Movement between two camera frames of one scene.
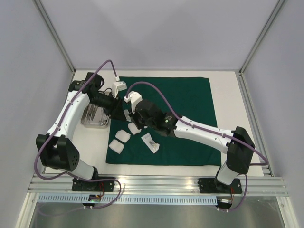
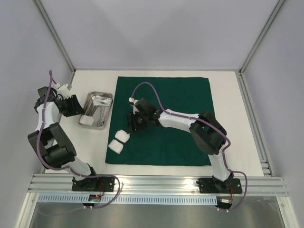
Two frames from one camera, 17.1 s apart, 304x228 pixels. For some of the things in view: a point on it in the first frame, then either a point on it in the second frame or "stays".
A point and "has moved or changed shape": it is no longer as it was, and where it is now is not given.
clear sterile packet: [154, 147] has moved or changed shape
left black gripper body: [107, 102] to [69, 106]
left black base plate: [102, 186] stays
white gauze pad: [117, 146] stays
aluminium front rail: [59, 185] stays
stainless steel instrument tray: [93, 116] stays
